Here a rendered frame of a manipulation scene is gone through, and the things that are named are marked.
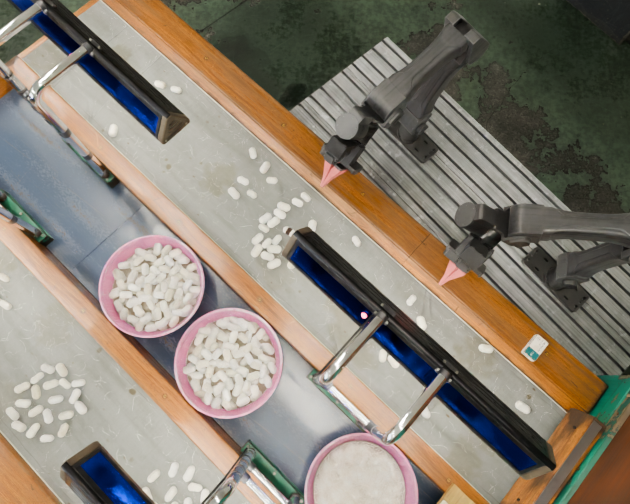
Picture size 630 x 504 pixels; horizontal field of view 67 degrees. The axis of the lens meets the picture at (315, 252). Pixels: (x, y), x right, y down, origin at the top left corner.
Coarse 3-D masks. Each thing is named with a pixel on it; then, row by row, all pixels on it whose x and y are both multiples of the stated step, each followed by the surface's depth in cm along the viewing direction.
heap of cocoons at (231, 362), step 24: (216, 336) 122; (240, 336) 122; (264, 336) 123; (192, 360) 120; (216, 360) 122; (240, 360) 123; (264, 360) 121; (192, 384) 119; (216, 384) 121; (240, 384) 119; (264, 384) 121; (216, 408) 119
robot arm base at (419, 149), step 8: (392, 128) 146; (400, 128) 142; (400, 136) 144; (408, 136) 142; (416, 136) 142; (424, 136) 146; (408, 144) 145; (416, 144) 145; (424, 144) 145; (432, 144) 145; (416, 152) 144; (424, 152) 144; (432, 152) 144; (424, 160) 144
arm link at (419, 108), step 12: (468, 24) 111; (456, 60) 114; (444, 72) 118; (456, 72) 120; (432, 84) 122; (444, 84) 122; (420, 96) 126; (432, 96) 124; (408, 108) 131; (420, 108) 128; (432, 108) 130; (408, 120) 132; (420, 120) 130
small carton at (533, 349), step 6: (534, 336) 122; (540, 336) 121; (528, 342) 122; (534, 342) 120; (540, 342) 120; (546, 342) 120; (528, 348) 120; (534, 348) 120; (540, 348) 120; (528, 354) 119; (534, 354) 119; (534, 360) 119
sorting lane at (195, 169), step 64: (128, 128) 136; (192, 128) 137; (192, 192) 132; (256, 192) 133; (384, 256) 129; (320, 320) 124; (448, 320) 125; (384, 384) 121; (512, 384) 122; (448, 448) 117
